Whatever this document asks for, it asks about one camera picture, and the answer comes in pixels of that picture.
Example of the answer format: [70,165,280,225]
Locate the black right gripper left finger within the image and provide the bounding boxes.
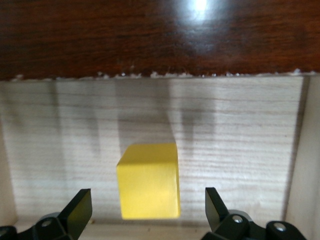
[0,188,94,240]

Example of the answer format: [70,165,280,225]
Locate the dark brown wooden cabinet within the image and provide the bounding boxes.
[0,0,320,82]

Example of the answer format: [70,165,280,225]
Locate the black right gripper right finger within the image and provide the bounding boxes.
[202,187,307,240]

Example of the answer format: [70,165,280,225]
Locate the yellow wooden block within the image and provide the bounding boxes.
[116,142,182,221]

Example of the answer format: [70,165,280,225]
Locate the light wood drawer white handle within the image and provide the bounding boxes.
[0,72,320,240]

